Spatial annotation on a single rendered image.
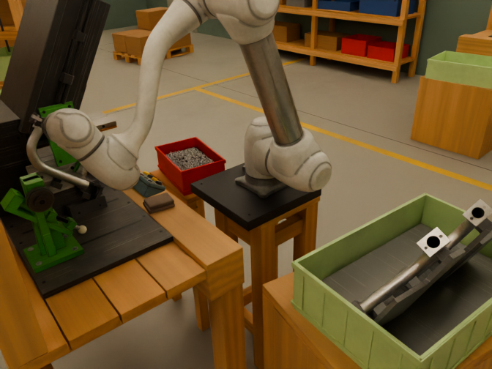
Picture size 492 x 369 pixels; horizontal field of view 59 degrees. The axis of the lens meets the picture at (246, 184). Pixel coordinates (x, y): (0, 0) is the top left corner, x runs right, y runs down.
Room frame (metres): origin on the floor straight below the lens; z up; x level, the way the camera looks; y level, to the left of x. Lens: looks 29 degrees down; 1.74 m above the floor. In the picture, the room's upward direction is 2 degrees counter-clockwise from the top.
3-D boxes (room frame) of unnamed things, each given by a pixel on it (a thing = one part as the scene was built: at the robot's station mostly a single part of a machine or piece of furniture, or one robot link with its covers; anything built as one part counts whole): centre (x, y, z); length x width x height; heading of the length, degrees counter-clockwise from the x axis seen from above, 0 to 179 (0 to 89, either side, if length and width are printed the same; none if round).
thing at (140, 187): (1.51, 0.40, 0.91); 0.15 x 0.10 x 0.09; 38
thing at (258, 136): (1.53, -0.08, 1.06); 0.18 x 0.16 x 0.22; 35
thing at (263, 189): (1.55, -0.06, 0.92); 0.22 x 0.18 x 0.06; 39
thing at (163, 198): (1.37, 0.33, 0.91); 0.10 x 0.08 x 0.03; 118
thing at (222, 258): (1.65, 0.53, 0.82); 1.50 x 0.14 x 0.15; 38
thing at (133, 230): (1.48, 0.75, 0.89); 1.10 x 0.42 x 0.02; 38
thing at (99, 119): (1.61, 0.72, 1.11); 0.39 x 0.16 x 0.03; 128
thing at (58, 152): (1.46, 0.66, 1.17); 0.13 x 0.12 x 0.20; 38
